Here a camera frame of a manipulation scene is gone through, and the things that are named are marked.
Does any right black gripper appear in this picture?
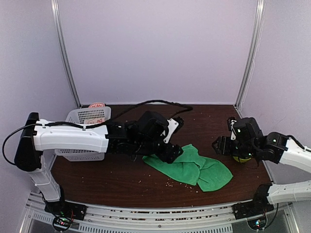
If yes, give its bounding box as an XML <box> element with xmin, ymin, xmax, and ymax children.
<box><xmin>212</xmin><ymin>135</ymin><xmax>259</xmax><ymax>159</ymax></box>

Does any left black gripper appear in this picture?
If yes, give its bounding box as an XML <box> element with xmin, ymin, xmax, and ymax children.
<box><xmin>135</xmin><ymin>137</ymin><xmax>184</xmax><ymax>165</ymax></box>

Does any green microfiber towel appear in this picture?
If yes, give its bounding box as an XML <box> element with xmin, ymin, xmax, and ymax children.
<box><xmin>143</xmin><ymin>144</ymin><xmax>233</xmax><ymax>192</ymax></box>

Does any orange bunny pattern towel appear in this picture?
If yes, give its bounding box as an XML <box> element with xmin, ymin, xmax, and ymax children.
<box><xmin>84</xmin><ymin>117</ymin><xmax>105</xmax><ymax>124</ymax></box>

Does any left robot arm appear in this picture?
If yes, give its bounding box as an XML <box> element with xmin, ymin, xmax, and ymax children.
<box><xmin>14</xmin><ymin>111</ymin><xmax>184</xmax><ymax>216</ymax></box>

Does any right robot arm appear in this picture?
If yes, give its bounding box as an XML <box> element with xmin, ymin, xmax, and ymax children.
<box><xmin>212</xmin><ymin>132</ymin><xmax>311</xmax><ymax>215</ymax></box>

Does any green bowl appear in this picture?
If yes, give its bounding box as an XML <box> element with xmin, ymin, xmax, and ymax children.
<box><xmin>233</xmin><ymin>156</ymin><xmax>252</xmax><ymax>163</ymax></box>

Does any white perforated plastic basket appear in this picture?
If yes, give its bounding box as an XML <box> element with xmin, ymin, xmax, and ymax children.
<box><xmin>54</xmin><ymin>106</ymin><xmax>111</xmax><ymax>162</ymax></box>

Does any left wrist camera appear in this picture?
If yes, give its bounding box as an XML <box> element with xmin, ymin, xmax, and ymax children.
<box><xmin>137</xmin><ymin>111</ymin><xmax>184</xmax><ymax>144</ymax></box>

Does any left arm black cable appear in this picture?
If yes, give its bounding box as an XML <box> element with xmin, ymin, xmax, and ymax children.
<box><xmin>2</xmin><ymin>99</ymin><xmax>194</xmax><ymax>166</ymax></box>

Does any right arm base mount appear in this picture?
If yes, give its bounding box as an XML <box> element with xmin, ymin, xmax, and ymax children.
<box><xmin>232</xmin><ymin>183</ymin><xmax>275</xmax><ymax>232</ymax></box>

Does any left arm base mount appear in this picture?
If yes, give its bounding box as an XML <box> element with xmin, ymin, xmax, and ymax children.
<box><xmin>42</xmin><ymin>196</ymin><xmax>87</xmax><ymax>233</ymax></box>

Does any right aluminium frame post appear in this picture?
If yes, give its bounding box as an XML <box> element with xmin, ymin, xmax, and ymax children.
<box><xmin>235</xmin><ymin>0</ymin><xmax>266</xmax><ymax>112</ymax></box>

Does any aluminium frame post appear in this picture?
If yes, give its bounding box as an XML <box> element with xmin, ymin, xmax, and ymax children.
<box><xmin>51</xmin><ymin>0</ymin><xmax>81</xmax><ymax>108</ymax></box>
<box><xmin>235</xmin><ymin>0</ymin><xmax>266</xmax><ymax>112</ymax></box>

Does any left aluminium frame post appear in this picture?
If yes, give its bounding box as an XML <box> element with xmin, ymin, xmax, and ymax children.
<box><xmin>51</xmin><ymin>0</ymin><xmax>81</xmax><ymax>108</ymax></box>

